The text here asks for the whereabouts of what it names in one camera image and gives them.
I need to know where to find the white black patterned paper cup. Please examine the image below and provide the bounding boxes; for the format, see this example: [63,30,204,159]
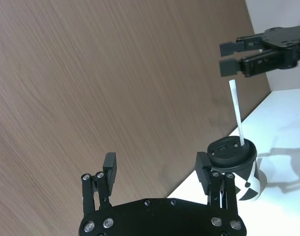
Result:
[219,156,267,203]

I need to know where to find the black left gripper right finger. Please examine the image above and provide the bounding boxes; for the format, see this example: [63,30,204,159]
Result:
[195,151,239,215]

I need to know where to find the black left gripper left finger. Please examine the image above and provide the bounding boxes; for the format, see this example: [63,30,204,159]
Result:
[81,152,119,217]

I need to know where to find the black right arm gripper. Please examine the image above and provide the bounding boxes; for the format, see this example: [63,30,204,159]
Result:
[218,24,300,79]

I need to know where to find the white paper-wrapped straw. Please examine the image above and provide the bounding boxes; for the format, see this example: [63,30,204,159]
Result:
[228,79,246,148]

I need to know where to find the black plastic cup lid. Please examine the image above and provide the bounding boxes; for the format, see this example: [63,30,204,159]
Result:
[207,135,258,171]

